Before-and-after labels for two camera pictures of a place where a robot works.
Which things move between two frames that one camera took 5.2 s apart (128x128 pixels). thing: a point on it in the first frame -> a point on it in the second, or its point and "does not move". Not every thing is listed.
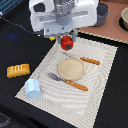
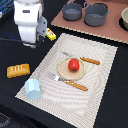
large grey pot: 101,12 does not move
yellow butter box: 51,38 does not move
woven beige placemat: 65,99 does not move
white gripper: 62,17 -> 32,26
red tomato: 66,42 -> 73,65
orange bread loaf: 18,70 does not move
